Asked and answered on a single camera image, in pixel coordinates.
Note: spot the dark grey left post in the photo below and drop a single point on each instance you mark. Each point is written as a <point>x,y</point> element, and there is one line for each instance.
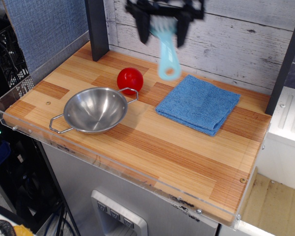
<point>97,26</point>

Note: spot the folded blue cloth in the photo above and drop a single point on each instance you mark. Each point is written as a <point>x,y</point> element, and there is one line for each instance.
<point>199,105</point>

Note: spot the black plastic crate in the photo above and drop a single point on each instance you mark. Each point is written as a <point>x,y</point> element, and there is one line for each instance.
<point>12,61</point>

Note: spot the clear acrylic table guard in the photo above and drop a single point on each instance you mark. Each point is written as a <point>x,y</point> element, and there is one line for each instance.
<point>207,175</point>

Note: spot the white ribbed side unit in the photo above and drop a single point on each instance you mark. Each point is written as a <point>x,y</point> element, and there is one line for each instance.
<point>276,158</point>

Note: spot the grey dispenser button panel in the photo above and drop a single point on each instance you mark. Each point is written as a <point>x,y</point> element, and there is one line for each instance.
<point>116,220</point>

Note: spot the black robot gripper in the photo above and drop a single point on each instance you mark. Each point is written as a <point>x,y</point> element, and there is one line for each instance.
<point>184,11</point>

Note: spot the stainless steel two-handled bowl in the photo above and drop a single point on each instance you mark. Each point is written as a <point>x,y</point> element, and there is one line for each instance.
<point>96,110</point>

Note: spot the dark grey right post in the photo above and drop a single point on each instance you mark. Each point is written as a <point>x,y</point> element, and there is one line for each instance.
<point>282,76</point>

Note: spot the red ball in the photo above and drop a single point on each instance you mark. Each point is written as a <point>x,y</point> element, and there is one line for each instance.
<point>130,78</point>

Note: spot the dark grey post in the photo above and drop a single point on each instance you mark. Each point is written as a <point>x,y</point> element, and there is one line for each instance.
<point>97,26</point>
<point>282,76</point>

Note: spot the stainless steel toy fridge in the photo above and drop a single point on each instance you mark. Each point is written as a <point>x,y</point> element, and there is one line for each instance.
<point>77,179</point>

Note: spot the yellow object at corner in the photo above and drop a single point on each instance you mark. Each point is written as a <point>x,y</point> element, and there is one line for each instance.
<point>20,230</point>

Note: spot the light blue scrub brush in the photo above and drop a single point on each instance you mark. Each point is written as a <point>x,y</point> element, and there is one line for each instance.
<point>164,28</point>

